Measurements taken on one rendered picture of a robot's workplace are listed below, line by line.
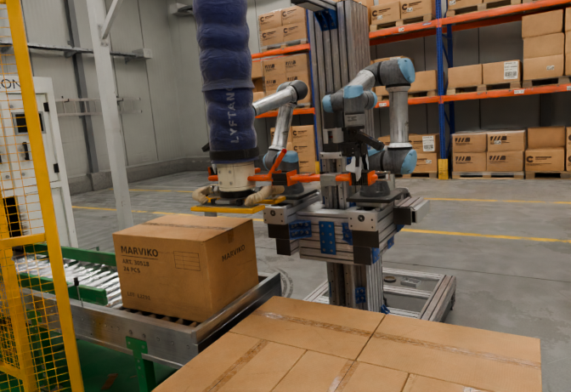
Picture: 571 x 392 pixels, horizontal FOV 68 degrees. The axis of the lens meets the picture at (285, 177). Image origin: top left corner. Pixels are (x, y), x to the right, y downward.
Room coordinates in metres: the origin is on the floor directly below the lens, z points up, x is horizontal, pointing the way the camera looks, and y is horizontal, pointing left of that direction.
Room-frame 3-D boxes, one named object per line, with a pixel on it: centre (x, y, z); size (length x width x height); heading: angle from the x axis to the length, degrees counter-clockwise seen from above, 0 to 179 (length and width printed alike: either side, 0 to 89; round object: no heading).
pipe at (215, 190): (1.93, 0.22, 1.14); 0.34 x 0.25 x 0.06; 61
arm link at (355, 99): (1.65, -0.29, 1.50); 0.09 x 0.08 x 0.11; 144
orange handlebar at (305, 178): (1.93, -0.01, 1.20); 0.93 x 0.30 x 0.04; 61
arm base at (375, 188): (2.09, -0.44, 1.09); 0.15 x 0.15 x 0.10
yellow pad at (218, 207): (1.84, 0.27, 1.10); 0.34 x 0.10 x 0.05; 61
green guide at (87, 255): (2.97, 1.44, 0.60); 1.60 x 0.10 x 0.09; 60
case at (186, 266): (2.14, 0.55, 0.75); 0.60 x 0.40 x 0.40; 61
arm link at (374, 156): (2.09, -0.45, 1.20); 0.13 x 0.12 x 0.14; 54
